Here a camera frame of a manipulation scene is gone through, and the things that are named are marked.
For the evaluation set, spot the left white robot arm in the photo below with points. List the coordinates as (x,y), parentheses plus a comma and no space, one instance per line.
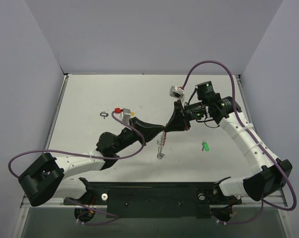
(49,176)

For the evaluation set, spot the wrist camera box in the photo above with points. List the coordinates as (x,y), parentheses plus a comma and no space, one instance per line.
(176,92)
(124,114)

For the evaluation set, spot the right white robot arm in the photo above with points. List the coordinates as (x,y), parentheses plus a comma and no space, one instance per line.
(269,172)

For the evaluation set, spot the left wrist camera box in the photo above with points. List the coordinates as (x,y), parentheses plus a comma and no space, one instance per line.
(124,114)

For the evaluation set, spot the key with large black tag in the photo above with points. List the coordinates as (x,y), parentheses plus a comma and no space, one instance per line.
(104,114)

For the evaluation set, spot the aluminium frame rail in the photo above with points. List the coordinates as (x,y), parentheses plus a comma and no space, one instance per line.
(277,199)

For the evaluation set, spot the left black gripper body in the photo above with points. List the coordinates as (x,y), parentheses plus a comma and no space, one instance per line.
(134,123)

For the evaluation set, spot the key with green tag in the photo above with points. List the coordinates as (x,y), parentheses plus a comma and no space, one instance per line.
(205,146)

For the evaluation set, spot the red-handled metal keyring holder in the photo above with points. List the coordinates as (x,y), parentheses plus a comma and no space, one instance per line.
(161,143)

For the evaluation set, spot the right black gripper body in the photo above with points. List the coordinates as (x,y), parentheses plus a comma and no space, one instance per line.
(179,114)

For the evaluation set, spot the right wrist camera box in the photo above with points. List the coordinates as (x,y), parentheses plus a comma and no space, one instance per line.
(176,92)

